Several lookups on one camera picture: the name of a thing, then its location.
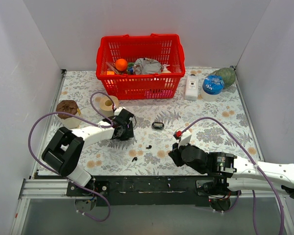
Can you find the black oval charging case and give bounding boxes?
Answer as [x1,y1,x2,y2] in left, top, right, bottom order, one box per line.
[151,121,165,130]

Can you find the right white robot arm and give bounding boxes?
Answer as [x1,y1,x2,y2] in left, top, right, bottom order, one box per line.
[169,143,294,199]

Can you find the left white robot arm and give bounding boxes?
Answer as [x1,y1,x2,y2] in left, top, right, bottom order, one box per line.
[42,108,135,196]

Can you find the beige paper roll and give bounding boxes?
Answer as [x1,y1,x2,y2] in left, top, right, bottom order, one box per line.
[99,96,119,117]

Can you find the floral patterned table mat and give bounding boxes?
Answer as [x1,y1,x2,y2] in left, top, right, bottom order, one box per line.
[38,69,265,176]

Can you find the brown-topped paper cup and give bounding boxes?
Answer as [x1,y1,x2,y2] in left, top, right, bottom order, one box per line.
[56,100,82,129]

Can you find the orange fruit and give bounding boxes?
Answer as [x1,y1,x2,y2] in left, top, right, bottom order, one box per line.
[115,58,128,71]

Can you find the red plastic shopping basket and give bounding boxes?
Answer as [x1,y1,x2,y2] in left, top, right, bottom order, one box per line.
[96,34,185,100]

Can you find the crumpled silver foil bag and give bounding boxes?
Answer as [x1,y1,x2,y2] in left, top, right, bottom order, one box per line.
[133,58,162,75]

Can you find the white rectangular bottle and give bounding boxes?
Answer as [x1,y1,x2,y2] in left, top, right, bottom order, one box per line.
[184,73,199,101]

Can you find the blue-lidded white jar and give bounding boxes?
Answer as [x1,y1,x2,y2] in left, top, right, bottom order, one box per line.
[200,74,224,101]

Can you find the green textured ball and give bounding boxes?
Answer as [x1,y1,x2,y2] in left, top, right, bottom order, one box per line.
[213,68,236,89]

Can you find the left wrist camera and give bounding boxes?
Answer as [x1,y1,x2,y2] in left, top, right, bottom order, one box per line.
[114,107,125,116]

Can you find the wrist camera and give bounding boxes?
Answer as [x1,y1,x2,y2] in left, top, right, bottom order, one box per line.
[114,107,125,116]
[173,130,192,147]

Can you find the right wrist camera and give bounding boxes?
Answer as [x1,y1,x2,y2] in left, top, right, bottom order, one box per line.
[173,130,192,147]

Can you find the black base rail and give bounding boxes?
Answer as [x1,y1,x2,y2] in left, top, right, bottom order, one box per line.
[66,176,235,207]

